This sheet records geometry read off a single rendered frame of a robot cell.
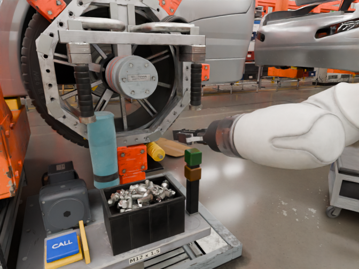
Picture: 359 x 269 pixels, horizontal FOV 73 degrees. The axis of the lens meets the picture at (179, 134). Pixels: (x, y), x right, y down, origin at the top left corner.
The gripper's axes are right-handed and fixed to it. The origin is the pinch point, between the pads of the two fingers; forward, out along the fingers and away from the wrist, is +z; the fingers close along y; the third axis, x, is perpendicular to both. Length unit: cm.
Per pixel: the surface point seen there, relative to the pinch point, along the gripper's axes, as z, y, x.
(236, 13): 51, -81, -61
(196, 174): -1.7, -2.4, 12.1
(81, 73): 5.0, 23.1, -19.5
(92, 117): 7.6, 21.9, -8.3
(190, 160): -2.7, -0.4, 7.5
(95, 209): 59, 18, 34
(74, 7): 21, 19, -43
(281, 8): 227, -382, -167
